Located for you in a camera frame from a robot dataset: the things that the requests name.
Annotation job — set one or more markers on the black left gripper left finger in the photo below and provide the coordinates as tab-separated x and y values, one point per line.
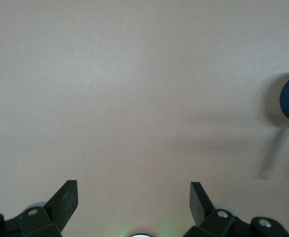
63	205

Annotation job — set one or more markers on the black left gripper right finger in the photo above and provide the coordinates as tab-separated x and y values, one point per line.
198	205

